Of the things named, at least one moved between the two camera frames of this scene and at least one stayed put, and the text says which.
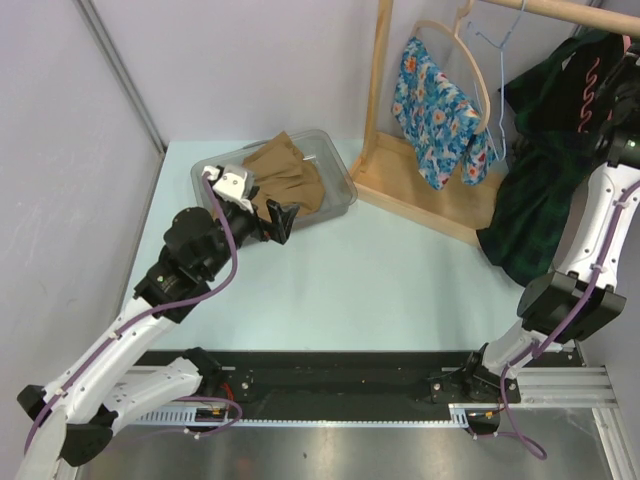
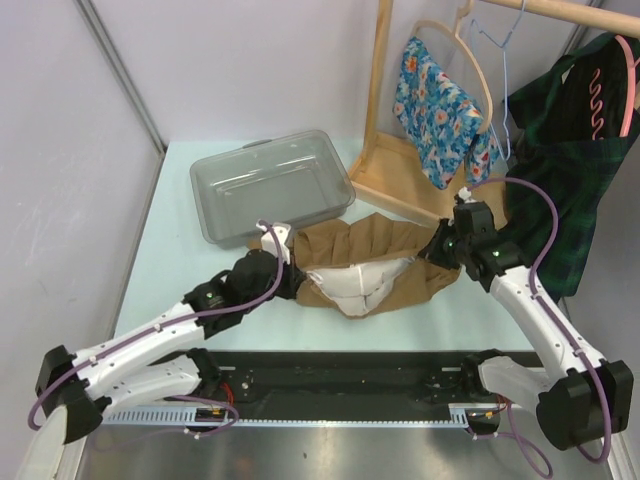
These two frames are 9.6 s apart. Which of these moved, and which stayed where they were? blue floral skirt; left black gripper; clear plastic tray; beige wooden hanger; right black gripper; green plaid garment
Moved: left black gripper; right black gripper
Stayed: beige wooden hanger; blue floral skirt; clear plastic tray; green plaid garment
